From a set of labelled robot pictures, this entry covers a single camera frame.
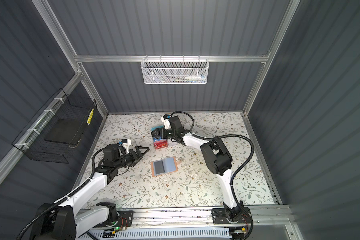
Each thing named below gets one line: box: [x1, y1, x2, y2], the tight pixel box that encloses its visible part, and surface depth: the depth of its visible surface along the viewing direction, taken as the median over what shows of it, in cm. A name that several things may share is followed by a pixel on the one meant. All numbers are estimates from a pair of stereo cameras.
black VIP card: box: [154, 160, 165, 175], surface depth 93 cm
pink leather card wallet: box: [150, 156, 182, 177], surface depth 93 cm
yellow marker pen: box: [86, 108, 94, 125], surface depth 84 cm
